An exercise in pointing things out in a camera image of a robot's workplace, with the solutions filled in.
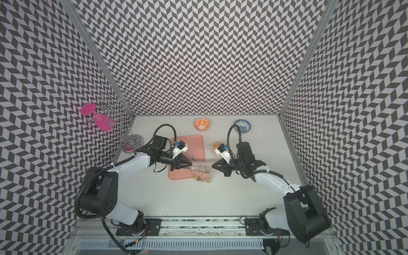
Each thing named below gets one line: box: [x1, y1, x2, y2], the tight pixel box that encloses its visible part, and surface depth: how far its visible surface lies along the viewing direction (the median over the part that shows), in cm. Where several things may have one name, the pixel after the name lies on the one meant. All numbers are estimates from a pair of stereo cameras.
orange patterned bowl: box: [193, 117, 211, 132], surface depth 113 cm
